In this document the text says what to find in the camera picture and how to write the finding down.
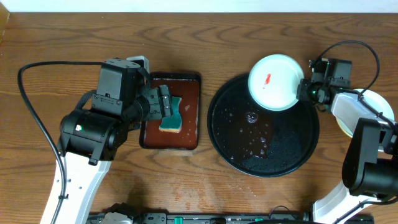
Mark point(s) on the mint plate long red stain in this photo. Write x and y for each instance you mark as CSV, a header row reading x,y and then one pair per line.
x,y
379,104

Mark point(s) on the green yellow sponge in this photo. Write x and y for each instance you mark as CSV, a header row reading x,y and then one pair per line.
x,y
172,124

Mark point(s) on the mint plate small red stain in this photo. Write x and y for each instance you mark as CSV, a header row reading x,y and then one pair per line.
x,y
273,82

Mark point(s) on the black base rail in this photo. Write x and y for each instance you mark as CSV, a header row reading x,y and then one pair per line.
x,y
124,213

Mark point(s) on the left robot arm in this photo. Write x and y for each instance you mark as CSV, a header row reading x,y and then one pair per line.
x,y
89,140

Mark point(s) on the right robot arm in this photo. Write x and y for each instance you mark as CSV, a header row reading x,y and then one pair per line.
x,y
369,173

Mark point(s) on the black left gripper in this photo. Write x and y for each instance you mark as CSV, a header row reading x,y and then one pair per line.
x,y
162,102

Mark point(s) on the black rectangular water tray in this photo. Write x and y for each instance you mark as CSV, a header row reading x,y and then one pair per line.
x,y
187,86

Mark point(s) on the round black tray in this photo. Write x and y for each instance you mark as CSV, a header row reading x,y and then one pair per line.
x,y
257,141

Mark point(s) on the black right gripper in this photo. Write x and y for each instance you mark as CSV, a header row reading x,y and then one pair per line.
x,y
304,84

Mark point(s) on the yellow plate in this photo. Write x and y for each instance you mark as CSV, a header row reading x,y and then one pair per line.
x,y
344,128

